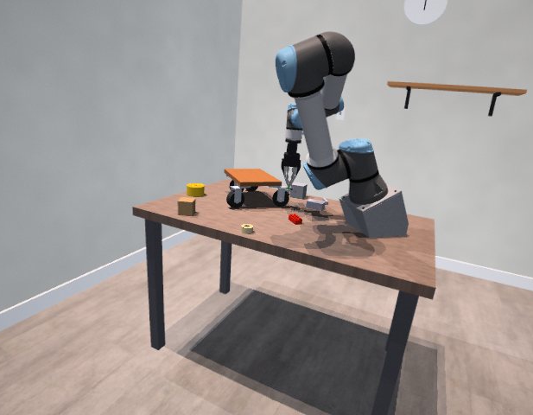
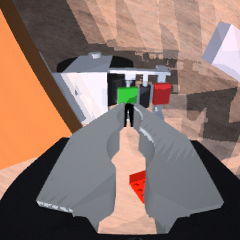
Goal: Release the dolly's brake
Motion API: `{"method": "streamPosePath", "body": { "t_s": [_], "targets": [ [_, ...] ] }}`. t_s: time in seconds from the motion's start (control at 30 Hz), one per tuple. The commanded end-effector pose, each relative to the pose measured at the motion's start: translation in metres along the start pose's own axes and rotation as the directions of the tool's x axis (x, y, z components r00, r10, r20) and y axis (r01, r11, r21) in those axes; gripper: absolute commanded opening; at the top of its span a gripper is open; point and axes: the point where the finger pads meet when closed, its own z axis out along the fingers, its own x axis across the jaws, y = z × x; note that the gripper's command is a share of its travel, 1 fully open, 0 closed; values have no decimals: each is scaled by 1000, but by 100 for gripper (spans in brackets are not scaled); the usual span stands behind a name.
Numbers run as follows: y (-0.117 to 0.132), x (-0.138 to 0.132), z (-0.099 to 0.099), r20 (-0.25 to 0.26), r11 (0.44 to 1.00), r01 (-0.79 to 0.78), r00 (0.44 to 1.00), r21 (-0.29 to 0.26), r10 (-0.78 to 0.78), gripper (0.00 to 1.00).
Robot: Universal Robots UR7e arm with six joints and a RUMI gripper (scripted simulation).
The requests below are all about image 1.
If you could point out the yellow short cylinder with center hole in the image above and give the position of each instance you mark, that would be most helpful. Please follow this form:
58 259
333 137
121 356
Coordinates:
195 189

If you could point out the orange wooden platform dolly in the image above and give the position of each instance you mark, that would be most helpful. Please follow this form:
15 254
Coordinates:
250 179

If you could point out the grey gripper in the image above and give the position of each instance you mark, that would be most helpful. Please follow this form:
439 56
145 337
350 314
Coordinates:
291 160

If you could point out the red lego brick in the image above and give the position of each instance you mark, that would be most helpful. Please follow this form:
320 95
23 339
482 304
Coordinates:
295 219

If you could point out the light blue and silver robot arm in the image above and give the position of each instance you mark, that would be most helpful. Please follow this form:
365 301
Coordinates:
303 70

